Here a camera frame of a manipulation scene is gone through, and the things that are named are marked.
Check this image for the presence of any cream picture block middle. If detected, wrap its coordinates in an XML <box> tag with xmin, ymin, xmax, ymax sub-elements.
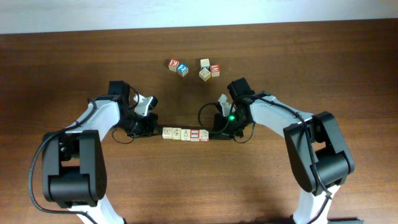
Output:
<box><xmin>198</xmin><ymin>68</ymin><xmax>211</xmax><ymax>82</ymax></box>

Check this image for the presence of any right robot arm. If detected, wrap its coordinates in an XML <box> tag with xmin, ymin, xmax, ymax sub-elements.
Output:
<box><xmin>209</xmin><ymin>78</ymin><xmax>355</xmax><ymax>223</ymax></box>

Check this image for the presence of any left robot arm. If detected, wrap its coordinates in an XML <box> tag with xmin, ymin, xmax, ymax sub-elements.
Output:
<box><xmin>28</xmin><ymin>81</ymin><xmax>162</xmax><ymax>223</ymax></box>

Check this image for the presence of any red number 3 block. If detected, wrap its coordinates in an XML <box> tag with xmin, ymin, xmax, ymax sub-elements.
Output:
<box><xmin>168</xmin><ymin>59</ymin><xmax>180</xmax><ymax>72</ymax></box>

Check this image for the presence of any cream picture block top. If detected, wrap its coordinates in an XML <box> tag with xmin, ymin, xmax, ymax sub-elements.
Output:
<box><xmin>200</xmin><ymin>58</ymin><xmax>210</xmax><ymax>70</ymax></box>

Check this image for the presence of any red letter U block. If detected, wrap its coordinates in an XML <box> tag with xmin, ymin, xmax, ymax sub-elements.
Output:
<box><xmin>210</xmin><ymin>64</ymin><xmax>221</xmax><ymax>77</ymax></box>

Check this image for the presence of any blue number 2 block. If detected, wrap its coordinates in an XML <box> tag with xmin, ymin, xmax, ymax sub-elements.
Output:
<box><xmin>177</xmin><ymin>63</ymin><xmax>189</xmax><ymax>77</ymax></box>

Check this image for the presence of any red number 1 block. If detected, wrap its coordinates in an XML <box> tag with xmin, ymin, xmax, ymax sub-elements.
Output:
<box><xmin>190</xmin><ymin>129</ymin><xmax>200</xmax><ymax>142</ymax></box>

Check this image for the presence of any cream picture block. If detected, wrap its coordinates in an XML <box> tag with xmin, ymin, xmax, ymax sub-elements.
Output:
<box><xmin>200</xmin><ymin>58</ymin><xmax>210</xmax><ymax>70</ymax></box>
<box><xmin>198</xmin><ymin>68</ymin><xmax>211</xmax><ymax>82</ymax></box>

